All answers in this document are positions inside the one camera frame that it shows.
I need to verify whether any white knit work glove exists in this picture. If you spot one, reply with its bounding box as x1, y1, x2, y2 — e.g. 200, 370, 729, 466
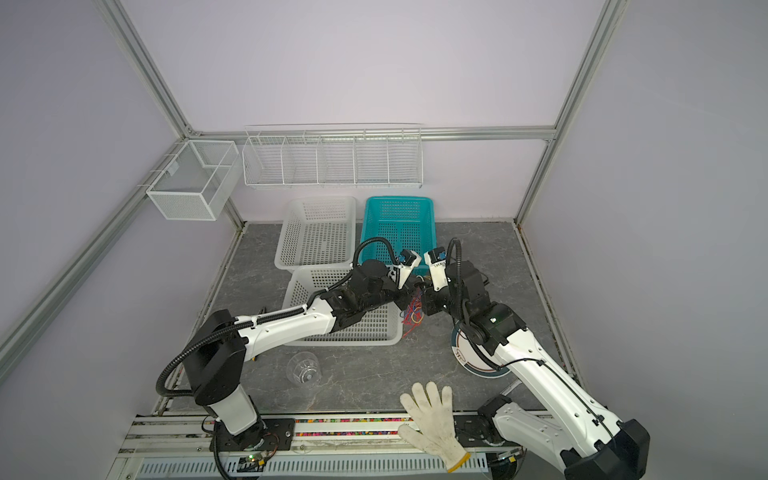
398, 381, 470, 473

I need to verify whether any clear plastic cup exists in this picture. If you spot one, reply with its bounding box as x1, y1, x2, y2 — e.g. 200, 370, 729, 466
286, 351, 322, 387

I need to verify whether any rear white plastic basket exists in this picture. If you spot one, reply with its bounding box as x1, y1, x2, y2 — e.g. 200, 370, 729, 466
274, 196, 357, 271

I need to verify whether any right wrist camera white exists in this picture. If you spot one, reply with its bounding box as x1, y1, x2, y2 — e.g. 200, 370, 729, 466
424, 247, 448, 292

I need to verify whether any teal plastic basket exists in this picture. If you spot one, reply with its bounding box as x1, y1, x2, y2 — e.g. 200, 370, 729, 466
361, 196, 438, 256

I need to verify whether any white plate green rim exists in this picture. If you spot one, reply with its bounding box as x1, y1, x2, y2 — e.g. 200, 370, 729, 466
451, 318, 519, 379

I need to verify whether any white mesh wall box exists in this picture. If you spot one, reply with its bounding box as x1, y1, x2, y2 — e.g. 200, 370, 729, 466
147, 140, 243, 221

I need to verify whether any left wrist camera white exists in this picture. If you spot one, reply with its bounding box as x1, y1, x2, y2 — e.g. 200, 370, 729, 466
388, 249, 422, 290

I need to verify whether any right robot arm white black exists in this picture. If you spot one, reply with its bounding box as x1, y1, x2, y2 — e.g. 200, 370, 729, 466
422, 239, 650, 479

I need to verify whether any front white plastic basket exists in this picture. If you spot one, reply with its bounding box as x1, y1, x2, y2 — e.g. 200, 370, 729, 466
283, 265, 403, 347

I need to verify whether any red cable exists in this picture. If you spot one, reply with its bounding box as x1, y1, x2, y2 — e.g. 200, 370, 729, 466
400, 299, 426, 337

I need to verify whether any white plastic basket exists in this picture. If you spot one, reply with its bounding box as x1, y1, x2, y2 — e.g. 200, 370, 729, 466
283, 265, 403, 347
274, 196, 357, 271

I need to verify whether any white wire rack shelf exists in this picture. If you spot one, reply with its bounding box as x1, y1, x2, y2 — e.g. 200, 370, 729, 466
241, 124, 424, 188

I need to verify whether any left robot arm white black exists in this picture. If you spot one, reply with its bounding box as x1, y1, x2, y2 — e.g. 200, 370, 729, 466
155, 237, 422, 451

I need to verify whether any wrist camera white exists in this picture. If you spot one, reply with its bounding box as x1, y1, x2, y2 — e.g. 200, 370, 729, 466
388, 249, 422, 290
424, 247, 448, 292

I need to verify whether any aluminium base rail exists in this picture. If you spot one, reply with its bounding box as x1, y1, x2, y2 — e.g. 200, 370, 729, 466
117, 410, 625, 460

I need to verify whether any aluminium frame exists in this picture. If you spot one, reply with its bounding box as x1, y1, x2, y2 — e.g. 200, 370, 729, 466
0, 0, 628, 385

